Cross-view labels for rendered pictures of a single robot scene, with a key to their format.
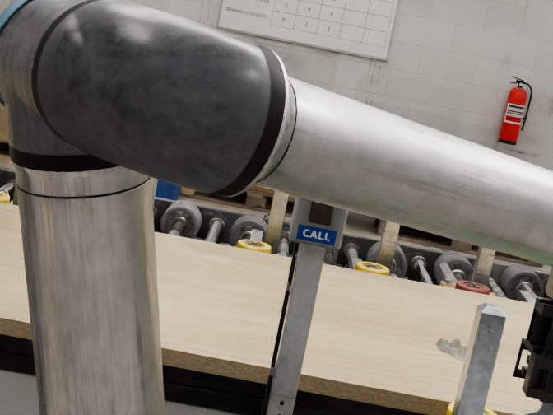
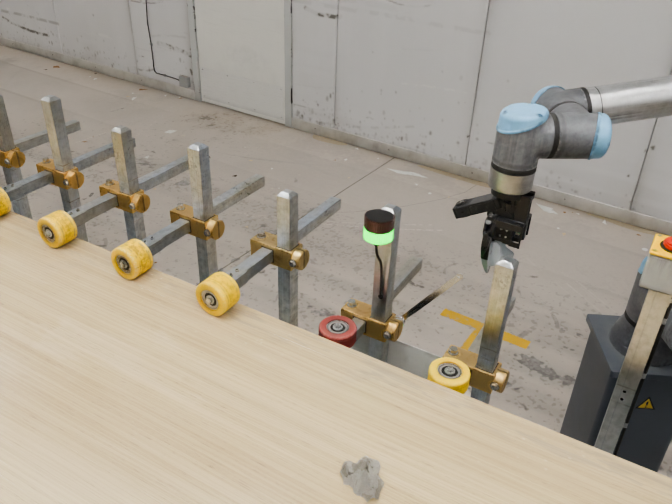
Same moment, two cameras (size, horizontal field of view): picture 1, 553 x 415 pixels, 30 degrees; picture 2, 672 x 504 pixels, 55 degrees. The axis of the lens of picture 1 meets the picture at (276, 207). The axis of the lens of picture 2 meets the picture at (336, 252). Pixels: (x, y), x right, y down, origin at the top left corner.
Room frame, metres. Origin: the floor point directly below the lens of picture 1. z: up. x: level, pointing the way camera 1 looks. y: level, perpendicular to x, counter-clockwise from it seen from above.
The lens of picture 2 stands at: (2.45, -0.08, 1.75)
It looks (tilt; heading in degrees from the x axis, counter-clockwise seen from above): 32 degrees down; 210
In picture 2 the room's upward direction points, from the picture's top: 2 degrees clockwise
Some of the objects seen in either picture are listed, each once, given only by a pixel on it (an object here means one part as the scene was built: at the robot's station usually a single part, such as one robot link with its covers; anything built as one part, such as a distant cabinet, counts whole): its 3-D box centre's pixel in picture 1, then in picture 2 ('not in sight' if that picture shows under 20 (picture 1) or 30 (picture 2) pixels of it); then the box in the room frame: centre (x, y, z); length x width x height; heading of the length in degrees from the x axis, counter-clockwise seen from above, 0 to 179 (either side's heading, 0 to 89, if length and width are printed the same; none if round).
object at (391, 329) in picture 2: not in sight; (370, 321); (1.39, -0.59, 0.85); 0.14 x 0.06 x 0.05; 91
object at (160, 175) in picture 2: not in sight; (131, 189); (1.36, -1.36, 0.95); 0.50 x 0.04 x 0.04; 1
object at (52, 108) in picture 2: not in sight; (66, 179); (1.40, -1.57, 0.94); 0.04 x 0.04 x 0.48; 1
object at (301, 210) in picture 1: (318, 218); (668, 267); (1.38, -0.06, 1.18); 0.07 x 0.07 x 0.08; 1
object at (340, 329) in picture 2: not in sight; (336, 345); (1.51, -0.61, 0.85); 0.08 x 0.08 x 0.11
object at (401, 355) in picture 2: not in sight; (393, 355); (1.36, -0.54, 0.75); 0.26 x 0.01 x 0.10; 91
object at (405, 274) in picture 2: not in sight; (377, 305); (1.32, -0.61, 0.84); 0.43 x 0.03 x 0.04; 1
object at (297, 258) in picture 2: not in sight; (279, 251); (1.39, -0.84, 0.95); 0.14 x 0.06 x 0.05; 91
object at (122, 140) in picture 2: not in sight; (133, 211); (1.40, -1.32, 0.91); 0.04 x 0.04 x 0.48; 1
